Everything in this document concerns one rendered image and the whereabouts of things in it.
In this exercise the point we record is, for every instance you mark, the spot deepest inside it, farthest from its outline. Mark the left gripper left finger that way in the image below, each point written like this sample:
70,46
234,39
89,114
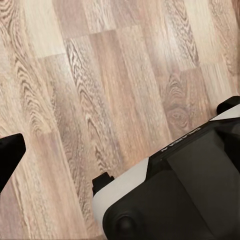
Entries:
12,149

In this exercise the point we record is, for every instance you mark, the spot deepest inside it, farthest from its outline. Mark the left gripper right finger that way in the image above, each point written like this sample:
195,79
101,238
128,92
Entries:
232,149

